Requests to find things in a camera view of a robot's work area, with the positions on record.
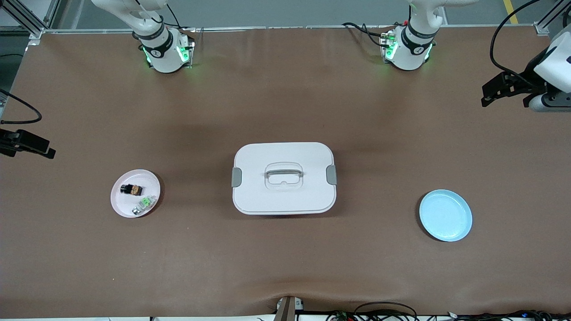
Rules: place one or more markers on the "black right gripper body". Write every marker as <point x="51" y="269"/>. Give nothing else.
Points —
<point x="5" y="143"/>

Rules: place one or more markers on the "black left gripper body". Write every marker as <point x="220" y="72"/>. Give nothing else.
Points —
<point x="531" y="74"/>

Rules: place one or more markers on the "orange black switch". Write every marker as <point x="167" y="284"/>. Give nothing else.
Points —
<point x="131" y="190"/>

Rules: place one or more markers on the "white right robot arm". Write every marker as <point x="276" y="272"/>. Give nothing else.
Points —
<point x="165" y="49"/>

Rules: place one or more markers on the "pink round plate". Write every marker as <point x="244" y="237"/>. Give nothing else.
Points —
<point x="127" y="205"/>

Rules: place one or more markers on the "light blue round plate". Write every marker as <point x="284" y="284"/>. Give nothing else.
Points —
<point x="446" y="216"/>

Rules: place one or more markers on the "brown table cover sheet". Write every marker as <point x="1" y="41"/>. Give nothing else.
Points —
<point x="178" y="258"/>

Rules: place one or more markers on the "white lidded storage box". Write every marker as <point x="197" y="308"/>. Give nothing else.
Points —
<point x="285" y="196"/>

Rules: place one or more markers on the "aluminium frame post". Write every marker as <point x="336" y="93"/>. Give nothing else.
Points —
<point x="551" y="18"/>
<point x="22" y="15"/>

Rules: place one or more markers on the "green white switch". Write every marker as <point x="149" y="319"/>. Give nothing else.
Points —
<point x="145" y="203"/>

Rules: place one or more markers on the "silver table edge rail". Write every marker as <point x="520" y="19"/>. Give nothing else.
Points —
<point x="267" y="28"/>

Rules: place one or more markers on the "metal table edge bracket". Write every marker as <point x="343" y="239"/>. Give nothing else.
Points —
<point x="287" y="310"/>

